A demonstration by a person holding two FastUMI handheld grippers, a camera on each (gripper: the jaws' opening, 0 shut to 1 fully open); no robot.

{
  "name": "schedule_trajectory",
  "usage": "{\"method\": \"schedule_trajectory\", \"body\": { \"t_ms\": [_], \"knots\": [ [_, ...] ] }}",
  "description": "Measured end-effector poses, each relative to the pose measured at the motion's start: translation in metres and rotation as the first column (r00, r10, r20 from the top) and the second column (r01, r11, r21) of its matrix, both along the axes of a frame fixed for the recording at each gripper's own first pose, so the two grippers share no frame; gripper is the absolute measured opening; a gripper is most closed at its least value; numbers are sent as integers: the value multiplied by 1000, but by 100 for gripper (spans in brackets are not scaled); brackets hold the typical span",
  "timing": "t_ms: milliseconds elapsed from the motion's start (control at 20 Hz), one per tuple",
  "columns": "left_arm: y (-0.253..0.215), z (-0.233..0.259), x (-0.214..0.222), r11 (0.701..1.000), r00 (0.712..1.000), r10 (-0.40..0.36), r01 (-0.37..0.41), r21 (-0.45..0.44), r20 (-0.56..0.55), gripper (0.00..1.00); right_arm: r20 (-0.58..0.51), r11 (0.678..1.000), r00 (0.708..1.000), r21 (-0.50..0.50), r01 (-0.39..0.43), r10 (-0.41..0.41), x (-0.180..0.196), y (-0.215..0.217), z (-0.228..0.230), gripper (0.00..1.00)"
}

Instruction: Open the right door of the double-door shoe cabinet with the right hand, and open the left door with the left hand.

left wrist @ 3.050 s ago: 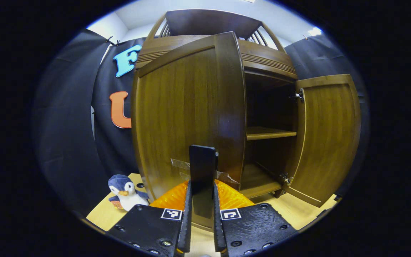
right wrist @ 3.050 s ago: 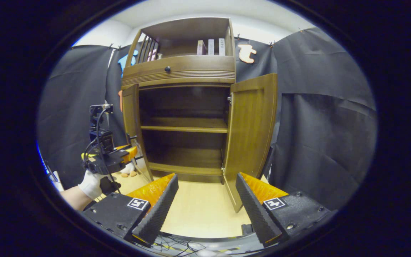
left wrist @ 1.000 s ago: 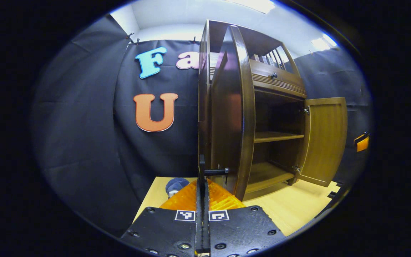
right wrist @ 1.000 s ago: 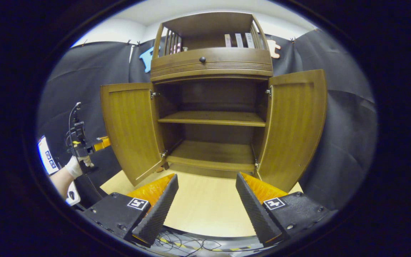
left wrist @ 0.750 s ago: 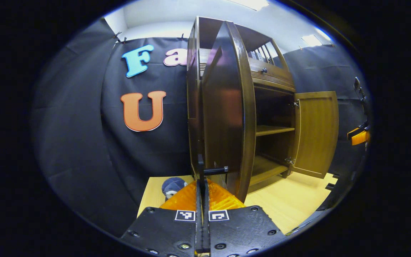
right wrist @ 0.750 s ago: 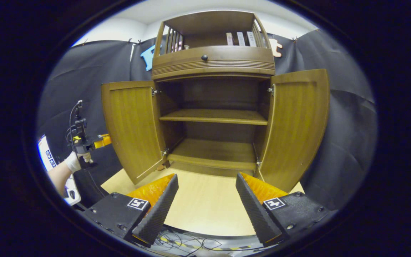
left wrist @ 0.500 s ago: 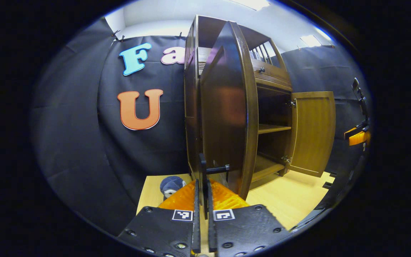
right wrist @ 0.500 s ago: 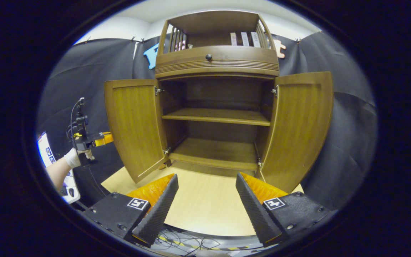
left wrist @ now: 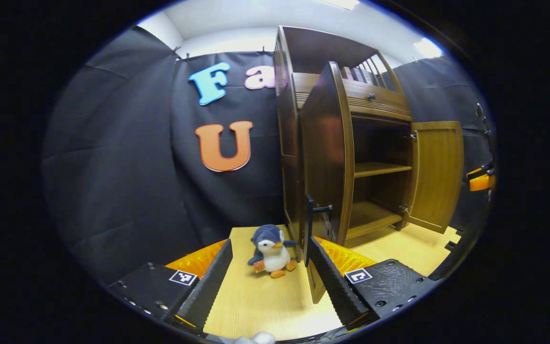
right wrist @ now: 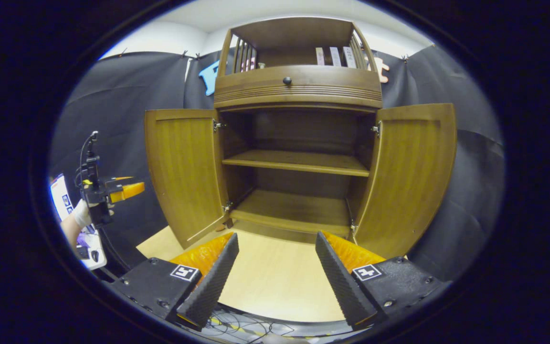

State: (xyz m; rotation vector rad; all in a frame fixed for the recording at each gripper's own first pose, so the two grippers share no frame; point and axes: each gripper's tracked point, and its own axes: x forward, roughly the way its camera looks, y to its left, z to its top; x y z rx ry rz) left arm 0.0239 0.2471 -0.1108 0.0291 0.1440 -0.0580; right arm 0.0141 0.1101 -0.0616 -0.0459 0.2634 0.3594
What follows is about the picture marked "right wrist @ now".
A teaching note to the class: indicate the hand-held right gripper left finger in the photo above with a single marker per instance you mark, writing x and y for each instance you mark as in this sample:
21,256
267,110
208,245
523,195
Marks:
213,286

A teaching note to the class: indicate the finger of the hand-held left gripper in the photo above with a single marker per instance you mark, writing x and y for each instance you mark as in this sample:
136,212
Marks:
127,192
118,179

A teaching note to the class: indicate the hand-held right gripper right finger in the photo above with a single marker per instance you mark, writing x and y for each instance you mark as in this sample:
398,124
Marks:
342,282

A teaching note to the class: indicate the wooden double-door shoe cabinet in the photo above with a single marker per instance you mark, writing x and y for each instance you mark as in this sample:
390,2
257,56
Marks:
294,33

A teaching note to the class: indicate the wooden cabinet inner shelf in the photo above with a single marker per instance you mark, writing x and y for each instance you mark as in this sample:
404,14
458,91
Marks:
299,161

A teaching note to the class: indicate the wooden cabinet drawer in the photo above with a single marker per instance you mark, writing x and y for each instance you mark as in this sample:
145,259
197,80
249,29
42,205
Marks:
332,79

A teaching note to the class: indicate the black backdrop cloth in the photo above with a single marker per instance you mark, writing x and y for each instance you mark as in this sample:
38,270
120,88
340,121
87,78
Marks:
470,191

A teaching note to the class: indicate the black round drawer knob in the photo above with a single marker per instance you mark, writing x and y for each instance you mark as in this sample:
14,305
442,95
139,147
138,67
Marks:
287,80

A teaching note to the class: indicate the lavender book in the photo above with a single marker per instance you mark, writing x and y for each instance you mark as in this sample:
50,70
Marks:
334,57

